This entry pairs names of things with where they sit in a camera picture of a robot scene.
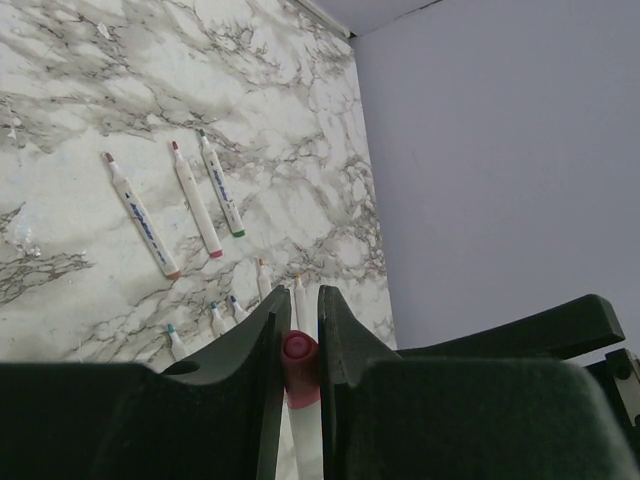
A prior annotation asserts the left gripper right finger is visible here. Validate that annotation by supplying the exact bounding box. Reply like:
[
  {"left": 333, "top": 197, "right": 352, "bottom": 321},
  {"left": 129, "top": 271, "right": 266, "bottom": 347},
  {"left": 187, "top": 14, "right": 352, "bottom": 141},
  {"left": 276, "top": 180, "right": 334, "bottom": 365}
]
[{"left": 317, "top": 285, "right": 400, "bottom": 479}]

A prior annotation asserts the brown cap marker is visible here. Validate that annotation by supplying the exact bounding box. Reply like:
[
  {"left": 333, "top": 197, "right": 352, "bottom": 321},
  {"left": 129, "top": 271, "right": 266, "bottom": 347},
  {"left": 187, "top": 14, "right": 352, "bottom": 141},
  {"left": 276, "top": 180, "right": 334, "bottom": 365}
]
[{"left": 257, "top": 258, "right": 272, "bottom": 301}]

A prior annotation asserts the light blue marker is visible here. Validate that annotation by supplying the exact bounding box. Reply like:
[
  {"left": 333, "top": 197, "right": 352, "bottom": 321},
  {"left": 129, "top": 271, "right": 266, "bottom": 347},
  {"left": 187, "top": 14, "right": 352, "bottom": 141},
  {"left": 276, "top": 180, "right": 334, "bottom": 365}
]
[{"left": 210, "top": 302, "right": 227, "bottom": 337}]

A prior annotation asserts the pink cap marker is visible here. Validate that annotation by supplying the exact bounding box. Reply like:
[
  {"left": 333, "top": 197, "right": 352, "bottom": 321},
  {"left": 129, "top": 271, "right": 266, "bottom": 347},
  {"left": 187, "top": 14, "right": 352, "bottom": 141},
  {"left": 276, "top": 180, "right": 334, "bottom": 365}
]
[{"left": 281, "top": 329, "right": 322, "bottom": 480}]

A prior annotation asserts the teal cap marker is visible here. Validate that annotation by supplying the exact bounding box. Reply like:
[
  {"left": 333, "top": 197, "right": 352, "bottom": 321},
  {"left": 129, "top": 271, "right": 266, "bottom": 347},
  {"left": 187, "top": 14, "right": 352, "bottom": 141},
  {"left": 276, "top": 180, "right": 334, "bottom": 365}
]
[{"left": 167, "top": 324, "right": 189, "bottom": 362}]

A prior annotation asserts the yellow cap marker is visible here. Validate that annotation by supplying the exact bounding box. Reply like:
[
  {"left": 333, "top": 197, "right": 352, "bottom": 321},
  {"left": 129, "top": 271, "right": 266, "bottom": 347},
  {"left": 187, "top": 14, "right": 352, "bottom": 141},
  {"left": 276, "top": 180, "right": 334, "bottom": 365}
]
[{"left": 294, "top": 274, "right": 309, "bottom": 333}]

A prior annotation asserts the peach cap marker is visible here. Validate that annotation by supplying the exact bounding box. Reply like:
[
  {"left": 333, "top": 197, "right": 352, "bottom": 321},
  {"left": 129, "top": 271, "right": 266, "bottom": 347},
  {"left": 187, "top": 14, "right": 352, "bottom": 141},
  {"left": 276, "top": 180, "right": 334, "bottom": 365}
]
[{"left": 104, "top": 152, "right": 181, "bottom": 280}]

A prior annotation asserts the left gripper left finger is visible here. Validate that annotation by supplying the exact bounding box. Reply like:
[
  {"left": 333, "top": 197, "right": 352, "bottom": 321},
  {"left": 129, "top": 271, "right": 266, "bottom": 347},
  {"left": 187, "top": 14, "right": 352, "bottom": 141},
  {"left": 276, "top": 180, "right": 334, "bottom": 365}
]
[{"left": 159, "top": 286, "right": 291, "bottom": 479}]

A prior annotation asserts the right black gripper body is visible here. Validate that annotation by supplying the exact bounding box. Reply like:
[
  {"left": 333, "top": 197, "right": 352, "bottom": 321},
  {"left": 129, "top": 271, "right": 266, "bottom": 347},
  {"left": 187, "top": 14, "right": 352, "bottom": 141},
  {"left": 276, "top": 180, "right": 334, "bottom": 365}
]
[{"left": 398, "top": 294, "right": 639, "bottom": 435}]

